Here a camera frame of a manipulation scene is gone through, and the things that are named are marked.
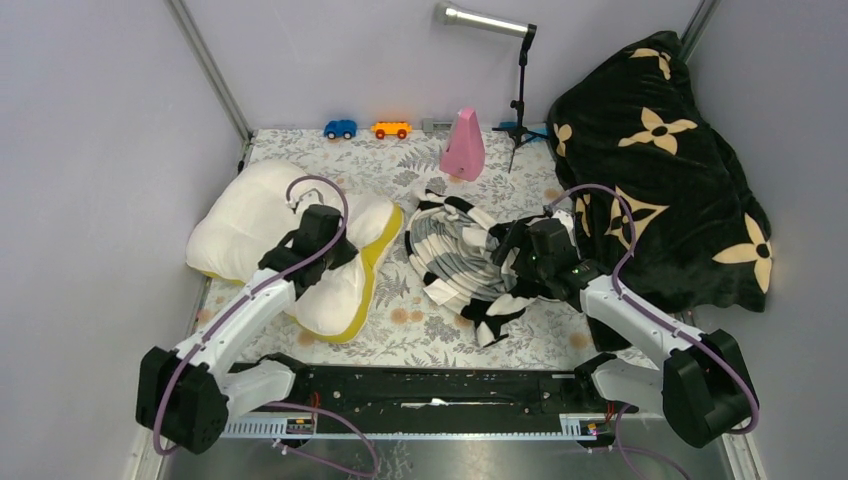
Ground blue toy car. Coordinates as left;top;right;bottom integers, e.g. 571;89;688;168
323;119;358;140

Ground silver flashlight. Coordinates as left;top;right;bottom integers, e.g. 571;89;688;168
434;1;547;171

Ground orange toy car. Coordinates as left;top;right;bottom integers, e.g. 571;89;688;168
371;122;413;140

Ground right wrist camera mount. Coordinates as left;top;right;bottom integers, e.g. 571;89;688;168
551;209;575;234

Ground floral patterned table cloth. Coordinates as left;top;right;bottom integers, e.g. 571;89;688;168
240;129;597;370

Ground pink metronome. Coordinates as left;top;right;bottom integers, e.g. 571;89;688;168
439;107;486;182

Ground black white striped pillow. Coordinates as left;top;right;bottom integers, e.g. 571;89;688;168
404;189;553;348

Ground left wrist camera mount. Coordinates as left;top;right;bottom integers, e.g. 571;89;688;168
289;188;326;215

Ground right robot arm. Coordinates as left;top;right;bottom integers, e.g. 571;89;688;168
493;216;760;448

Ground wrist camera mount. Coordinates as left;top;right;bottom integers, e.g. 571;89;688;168
551;209;575;234
289;188;326;215

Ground white yellow pillow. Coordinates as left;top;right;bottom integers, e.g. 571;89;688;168
186;160;404;343

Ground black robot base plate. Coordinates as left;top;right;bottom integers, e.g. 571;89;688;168
286;365;622;439

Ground black floral patterned blanket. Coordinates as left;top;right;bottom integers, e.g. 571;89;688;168
547;31;773;313

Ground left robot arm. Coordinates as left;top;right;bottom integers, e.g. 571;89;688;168
135;204;358;456

